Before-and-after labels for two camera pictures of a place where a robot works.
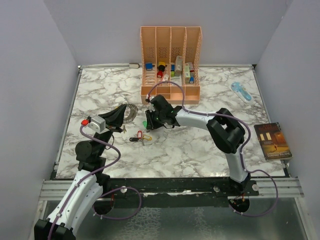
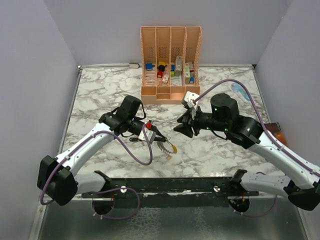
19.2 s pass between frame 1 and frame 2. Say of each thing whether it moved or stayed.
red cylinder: stayed
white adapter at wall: stayed
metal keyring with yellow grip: moved
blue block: stayed
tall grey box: stayed
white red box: stayed
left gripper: moved
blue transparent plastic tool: stayed
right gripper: moved
